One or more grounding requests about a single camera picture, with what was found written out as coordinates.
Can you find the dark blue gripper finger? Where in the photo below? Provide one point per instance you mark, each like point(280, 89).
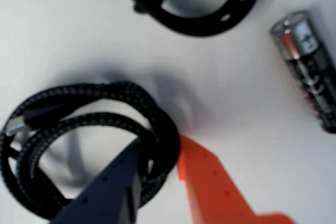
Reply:
point(105, 200)

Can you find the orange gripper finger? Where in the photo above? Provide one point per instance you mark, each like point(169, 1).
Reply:
point(210, 195)

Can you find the black AA battery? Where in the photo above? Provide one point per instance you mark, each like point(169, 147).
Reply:
point(309, 72)

